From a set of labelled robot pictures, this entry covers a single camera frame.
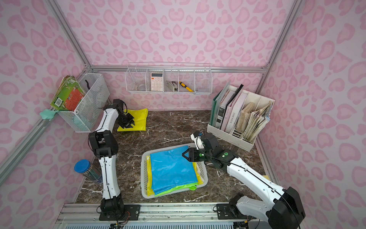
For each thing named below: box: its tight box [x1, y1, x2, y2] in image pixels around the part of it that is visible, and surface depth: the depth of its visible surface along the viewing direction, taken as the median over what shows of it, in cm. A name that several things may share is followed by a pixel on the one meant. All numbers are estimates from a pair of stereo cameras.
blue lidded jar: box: [74, 159, 102, 182], surface depth 72 cm
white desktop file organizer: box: [206, 88, 276, 153], surface depth 94 cm
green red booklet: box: [50, 75, 87, 112], surface depth 73 cm
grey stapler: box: [165, 80, 178, 93], surface depth 101 cm
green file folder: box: [210, 80, 231, 126], surface depth 89 cm
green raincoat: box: [154, 182, 199, 197], surface depth 73 cm
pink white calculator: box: [150, 72, 163, 92], surface depth 97 cm
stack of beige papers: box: [235, 100, 273, 144], surface depth 92 cm
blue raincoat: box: [150, 145, 198, 195], surface depth 79 cm
